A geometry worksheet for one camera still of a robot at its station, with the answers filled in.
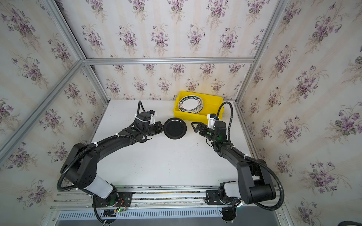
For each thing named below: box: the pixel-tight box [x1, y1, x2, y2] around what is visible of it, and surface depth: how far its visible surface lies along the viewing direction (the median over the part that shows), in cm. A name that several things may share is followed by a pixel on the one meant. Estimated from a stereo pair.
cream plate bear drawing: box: [178, 106, 204, 114], surface depth 107 cm
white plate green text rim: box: [178, 95, 204, 113], surface depth 113 cm
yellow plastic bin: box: [173, 90, 224, 123], surface depth 109 cm
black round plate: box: [163, 117, 188, 140], surface depth 88 cm
